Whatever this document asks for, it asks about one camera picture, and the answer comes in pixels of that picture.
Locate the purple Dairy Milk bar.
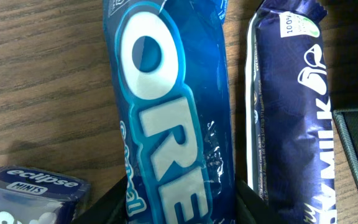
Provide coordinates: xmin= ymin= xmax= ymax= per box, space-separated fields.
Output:
xmin=244 ymin=0 xmax=337 ymax=223

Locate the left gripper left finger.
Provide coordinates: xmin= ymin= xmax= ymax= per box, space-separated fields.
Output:
xmin=71 ymin=177 xmax=127 ymax=224

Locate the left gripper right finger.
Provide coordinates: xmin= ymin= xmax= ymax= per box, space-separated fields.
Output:
xmin=236 ymin=179 xmax=278 ymax=224

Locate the blue Eclipse mints box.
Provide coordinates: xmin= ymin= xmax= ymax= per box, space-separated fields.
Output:
xmin=0 ymin=166 xmax=91 ymax=224

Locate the blue Oreo cookie pack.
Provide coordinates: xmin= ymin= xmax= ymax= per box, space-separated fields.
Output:
xmin=103 ymin=0 xmax=236 ymax=223

